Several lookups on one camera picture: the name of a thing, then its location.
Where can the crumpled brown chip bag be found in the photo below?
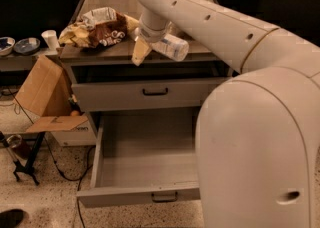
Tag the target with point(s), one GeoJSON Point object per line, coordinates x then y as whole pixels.
{"type": "Point", "coordinates": [104, 26]}

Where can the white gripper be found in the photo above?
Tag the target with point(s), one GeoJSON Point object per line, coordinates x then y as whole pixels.
{"type": "Point", "coordinates": [150, 35]}

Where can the grey drawer cabinet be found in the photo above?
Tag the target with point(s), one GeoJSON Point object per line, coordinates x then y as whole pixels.
{"type": "Point", "coordinates": [113, 64]}

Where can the clear plastic water bottle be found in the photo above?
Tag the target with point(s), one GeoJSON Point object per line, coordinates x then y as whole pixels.
{"type": "Point", "coordinates": [170, 46]}

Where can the blue bowl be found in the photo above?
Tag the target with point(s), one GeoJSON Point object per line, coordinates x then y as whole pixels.
{"type": "Point", "coordinates": [6, 45]}
{"type": "Point", "coordinates": [27, 46]}

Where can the black office chair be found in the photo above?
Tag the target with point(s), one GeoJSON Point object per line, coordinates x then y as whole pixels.
{"type": "Point", "coordinates": [301, 17]}

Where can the blue bowl left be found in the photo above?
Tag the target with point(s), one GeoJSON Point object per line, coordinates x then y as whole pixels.
{"type": "Point", "coordinates": [6, 45]}

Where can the grey open lower drawer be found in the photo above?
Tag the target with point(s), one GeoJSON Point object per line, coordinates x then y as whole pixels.
{"type": "Point", "coordinates": [142, 157]}

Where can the red cup on floor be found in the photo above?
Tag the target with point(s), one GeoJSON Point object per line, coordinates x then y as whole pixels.
{"type": "Point", "coordinates": [19, 146]}

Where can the black tripod stand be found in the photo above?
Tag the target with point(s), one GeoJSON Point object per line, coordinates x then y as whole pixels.
{"type": "Point", "coordinates": [24, 165]}

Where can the grey top drawer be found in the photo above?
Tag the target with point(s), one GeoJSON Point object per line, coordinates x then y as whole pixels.
{"type": "Point", "coordinates": [135, 95]}

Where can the white paper cup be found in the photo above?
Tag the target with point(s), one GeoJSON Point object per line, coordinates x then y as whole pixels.
{"type": "Point", "coordinates": [50, 37]}

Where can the blue bowl right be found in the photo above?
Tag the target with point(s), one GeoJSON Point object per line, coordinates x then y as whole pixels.
{"type": "Point", "coordinates": [27, 46]}

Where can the black shoe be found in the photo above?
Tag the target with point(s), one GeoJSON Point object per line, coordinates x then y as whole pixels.
{"type": "Point", "coordinates": [11, 218]}

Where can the open cardboard box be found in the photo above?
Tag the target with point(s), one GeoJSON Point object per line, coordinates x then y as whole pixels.
{"type": "Point", "coordinates": [47, 93]}

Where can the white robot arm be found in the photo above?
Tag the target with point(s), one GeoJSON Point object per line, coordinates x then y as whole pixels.
{"type": "Point", "coordinates": [257, 134]}

